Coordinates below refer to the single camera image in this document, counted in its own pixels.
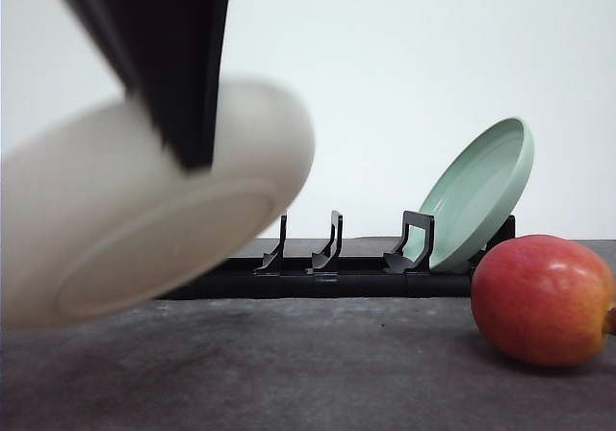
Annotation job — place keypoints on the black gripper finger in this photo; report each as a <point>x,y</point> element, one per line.
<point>170,54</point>

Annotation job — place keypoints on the white plate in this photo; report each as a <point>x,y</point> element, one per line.
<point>97,215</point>

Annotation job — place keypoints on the red pomegranate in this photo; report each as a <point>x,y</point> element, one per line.
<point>543,299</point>

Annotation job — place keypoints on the green plate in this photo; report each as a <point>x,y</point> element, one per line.
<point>476,198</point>

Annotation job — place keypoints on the black plastic dish rack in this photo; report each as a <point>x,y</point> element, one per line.
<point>408,273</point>

